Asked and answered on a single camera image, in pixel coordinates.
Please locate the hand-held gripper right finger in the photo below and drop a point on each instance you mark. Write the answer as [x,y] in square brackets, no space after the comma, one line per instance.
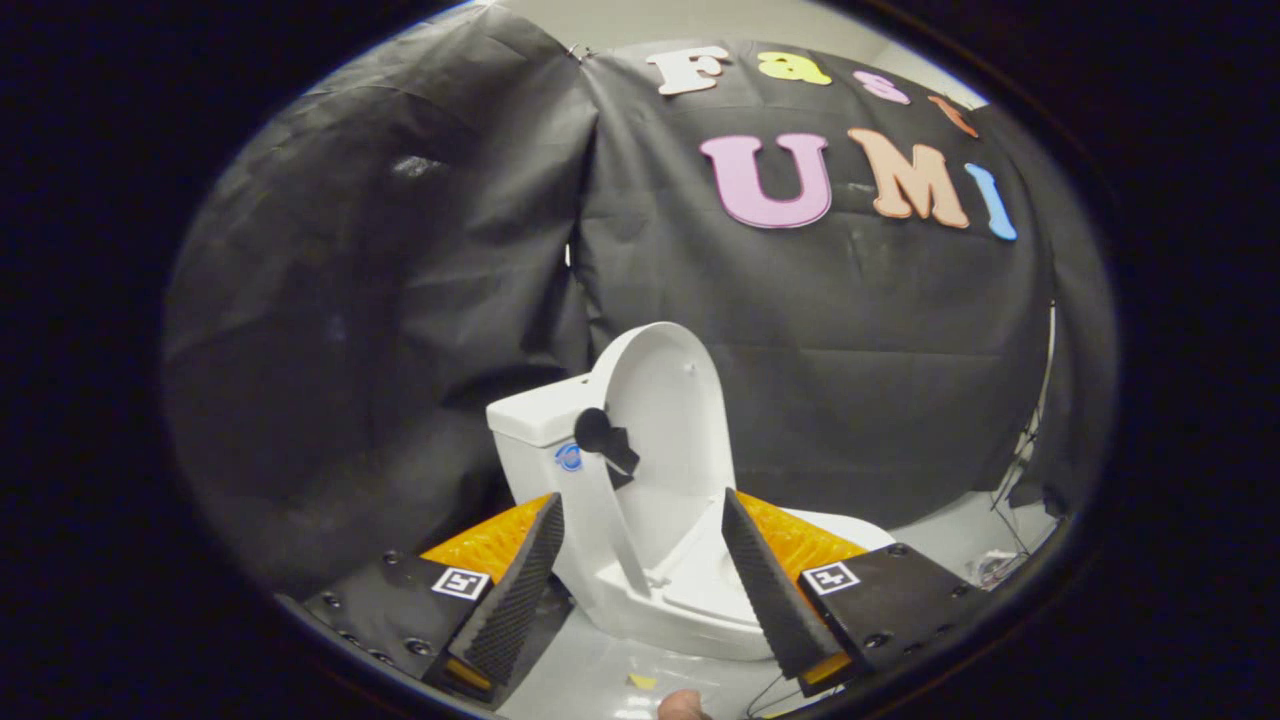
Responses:
[765,600]

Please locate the thin metal stand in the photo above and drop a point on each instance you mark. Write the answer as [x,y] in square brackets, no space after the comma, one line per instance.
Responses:
[1030,430]

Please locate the white toilet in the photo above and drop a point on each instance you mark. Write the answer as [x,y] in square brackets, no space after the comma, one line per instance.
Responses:
[530,415]

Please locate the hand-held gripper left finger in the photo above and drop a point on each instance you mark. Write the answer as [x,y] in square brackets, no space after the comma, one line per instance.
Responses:
[515,600]

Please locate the black backdrop cloth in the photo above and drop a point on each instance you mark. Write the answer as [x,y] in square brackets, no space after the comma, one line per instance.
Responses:
[400,300]

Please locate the white toilet lid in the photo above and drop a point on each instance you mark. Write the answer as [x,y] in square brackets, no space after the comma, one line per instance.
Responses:
[665,410]

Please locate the yellow black floor tape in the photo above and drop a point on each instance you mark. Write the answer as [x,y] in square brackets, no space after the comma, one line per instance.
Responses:
[642,681]

